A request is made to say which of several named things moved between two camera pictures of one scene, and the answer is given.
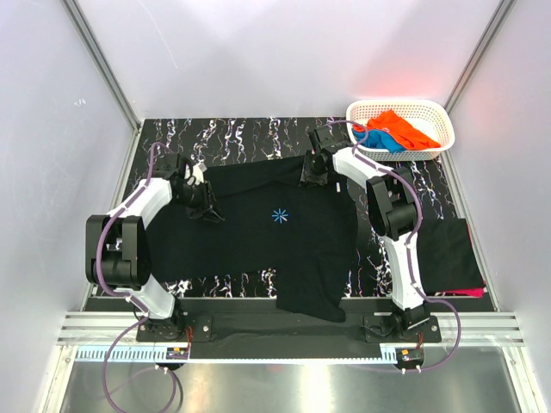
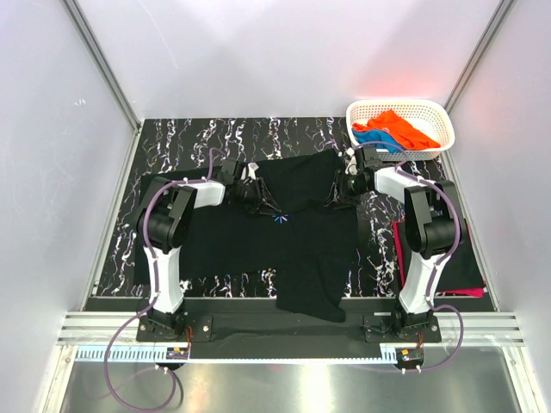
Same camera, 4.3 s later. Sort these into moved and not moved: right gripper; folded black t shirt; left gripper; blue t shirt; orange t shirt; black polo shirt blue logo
Moved: right gripper; left gripper
Not moved: orange t shirt; black polo shirt blue logo; blue t shirt; folded black t shirt
